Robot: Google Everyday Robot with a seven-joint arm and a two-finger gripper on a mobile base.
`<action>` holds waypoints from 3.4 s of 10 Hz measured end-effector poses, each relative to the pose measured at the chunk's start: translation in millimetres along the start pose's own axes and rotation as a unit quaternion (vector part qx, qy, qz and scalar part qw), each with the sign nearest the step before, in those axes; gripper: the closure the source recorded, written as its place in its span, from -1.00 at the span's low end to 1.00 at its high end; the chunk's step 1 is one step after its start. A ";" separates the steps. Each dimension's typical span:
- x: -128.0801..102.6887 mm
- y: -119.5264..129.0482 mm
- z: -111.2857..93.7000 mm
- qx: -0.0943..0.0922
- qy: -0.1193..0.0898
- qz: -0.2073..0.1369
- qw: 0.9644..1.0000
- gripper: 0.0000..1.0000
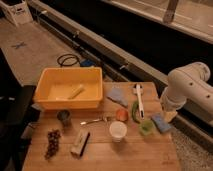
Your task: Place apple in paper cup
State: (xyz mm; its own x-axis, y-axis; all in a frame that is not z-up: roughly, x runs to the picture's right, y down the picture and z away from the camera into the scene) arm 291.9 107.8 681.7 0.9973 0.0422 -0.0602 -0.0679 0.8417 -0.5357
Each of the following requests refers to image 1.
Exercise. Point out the yellow plastic bin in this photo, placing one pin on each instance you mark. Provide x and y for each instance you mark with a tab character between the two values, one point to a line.
56	85

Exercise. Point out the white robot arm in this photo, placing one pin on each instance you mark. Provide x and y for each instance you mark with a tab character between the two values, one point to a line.
188	82

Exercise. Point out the small metal cup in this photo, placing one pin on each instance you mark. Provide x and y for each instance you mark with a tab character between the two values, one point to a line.
64	117

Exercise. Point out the white paper cup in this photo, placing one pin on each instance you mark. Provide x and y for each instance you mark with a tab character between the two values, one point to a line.
118	131

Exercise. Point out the yellow stick in bin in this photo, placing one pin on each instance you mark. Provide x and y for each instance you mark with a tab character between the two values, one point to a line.
77	91

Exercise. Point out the blue yellow sponge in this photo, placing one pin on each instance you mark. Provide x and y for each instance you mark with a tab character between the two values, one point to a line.
161	124

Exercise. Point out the metal fork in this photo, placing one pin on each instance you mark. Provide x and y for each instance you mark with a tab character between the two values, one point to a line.
104	119

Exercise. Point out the red orange apple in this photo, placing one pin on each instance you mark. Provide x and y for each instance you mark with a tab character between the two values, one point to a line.
122	115

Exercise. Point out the white crate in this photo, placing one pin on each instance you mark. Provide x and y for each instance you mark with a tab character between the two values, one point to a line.
17	14

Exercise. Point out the black chair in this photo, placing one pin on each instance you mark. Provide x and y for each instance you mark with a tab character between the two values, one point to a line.
16	112

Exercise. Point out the blue grey cloth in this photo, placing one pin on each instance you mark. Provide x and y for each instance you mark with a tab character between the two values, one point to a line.
116	95

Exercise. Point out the blue object on floor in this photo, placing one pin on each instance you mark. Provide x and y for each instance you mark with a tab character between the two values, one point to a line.
87	63

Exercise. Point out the dark grape bunch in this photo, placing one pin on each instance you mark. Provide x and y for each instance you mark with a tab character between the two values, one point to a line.
53	143

